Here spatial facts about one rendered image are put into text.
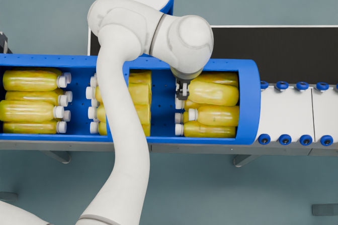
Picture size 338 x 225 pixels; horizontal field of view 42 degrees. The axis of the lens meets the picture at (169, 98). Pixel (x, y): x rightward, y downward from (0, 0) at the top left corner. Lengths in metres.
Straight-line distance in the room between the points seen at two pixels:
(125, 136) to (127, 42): 0.24
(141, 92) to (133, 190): 0.66
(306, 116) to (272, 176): 0.94
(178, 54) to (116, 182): 0.33
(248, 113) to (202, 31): 0.48
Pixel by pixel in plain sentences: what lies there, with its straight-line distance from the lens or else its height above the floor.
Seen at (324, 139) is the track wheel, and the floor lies 0.98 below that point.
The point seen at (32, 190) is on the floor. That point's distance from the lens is 2.60.
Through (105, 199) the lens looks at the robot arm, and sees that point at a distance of 0.72.
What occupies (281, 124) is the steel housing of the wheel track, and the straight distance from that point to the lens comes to 1.67.
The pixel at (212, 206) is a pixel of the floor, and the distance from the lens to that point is 2.52.
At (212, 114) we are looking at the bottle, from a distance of 1.40.
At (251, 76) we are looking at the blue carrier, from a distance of 1.37.
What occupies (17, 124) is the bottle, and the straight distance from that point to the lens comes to 1.51.
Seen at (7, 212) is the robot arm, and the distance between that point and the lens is 0.71.
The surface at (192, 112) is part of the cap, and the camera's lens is 1.41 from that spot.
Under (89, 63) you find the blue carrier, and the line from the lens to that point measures 1.39.
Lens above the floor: 2.50
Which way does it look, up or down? 75 degrees down
